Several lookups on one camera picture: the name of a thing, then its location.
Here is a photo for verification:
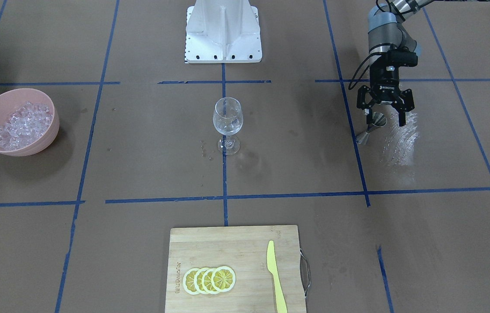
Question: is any steel double jigger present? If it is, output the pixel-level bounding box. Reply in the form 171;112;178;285
355;111;387;145

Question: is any pink bowl of ice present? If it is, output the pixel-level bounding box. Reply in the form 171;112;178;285
0;88;59;157

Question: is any clear wine glass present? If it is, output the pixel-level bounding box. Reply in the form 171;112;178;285
212;97;244;155

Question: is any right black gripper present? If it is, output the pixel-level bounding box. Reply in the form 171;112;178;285
356;65;414;127

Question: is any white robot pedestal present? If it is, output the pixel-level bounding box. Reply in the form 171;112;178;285
184;0;263;64

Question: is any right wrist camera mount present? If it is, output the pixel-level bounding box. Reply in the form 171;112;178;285
371;49;418;69

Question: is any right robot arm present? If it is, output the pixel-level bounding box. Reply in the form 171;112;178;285
356;0;432;127

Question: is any wooden cutting board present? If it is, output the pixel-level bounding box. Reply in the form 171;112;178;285
164;225;307;313

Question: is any yellow plastic knife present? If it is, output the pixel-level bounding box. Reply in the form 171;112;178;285
265;240;288;313

